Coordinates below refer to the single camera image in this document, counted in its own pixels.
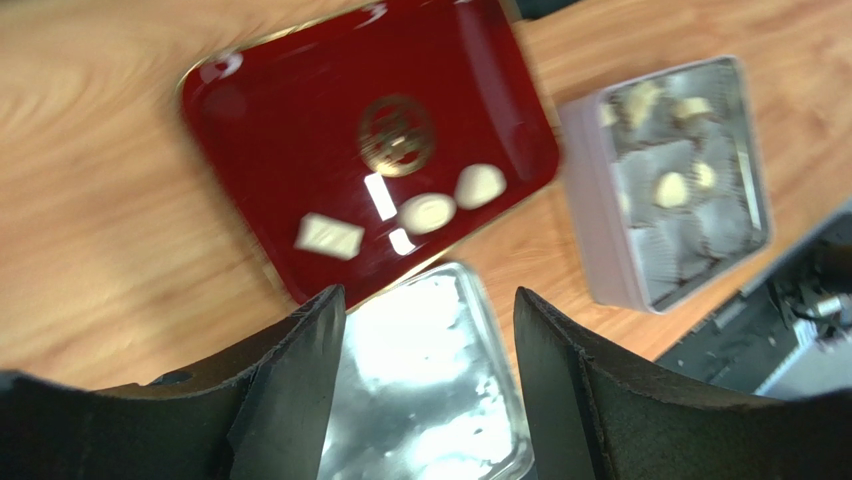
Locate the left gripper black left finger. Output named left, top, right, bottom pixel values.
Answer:
left=1, top=286, right=346, bottom=479

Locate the pink metal tin box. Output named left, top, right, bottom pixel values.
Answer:
left=558, top=55, right=774, bottom=314

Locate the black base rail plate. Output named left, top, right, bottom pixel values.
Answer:
left=655, top=199, right=852, bottom=401

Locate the black cloth placemat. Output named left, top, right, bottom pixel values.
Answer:
left=515, top=0, right=581, bottom=20

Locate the white oval chocolate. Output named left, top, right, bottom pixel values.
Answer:
left=692, top=161, right=717, bottom=191
left=398, top=193, right=457, bottom=235

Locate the red lacquer tray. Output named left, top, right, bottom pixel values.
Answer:
left=179, top=1, right=560, bottom=307

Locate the white rectangular chocolate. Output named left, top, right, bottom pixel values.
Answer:
left=625, top=81, right=663, bottom=129
left=294, top=213, right=365, bottom=261
left=672, top=97, right=713, bottom=121
left=599, top=102, right=618, bottom=128

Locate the silver tin lid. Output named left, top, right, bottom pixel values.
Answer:
left=319, top=262, right=534, bottom=479

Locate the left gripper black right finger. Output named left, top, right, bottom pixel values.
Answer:
left=514, top=287, right=851, bottom=479

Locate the white heart chocolate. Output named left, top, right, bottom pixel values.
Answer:
left=454, top=163, right=507, bottom=210
left=654, top=172, right=690, bottom=209

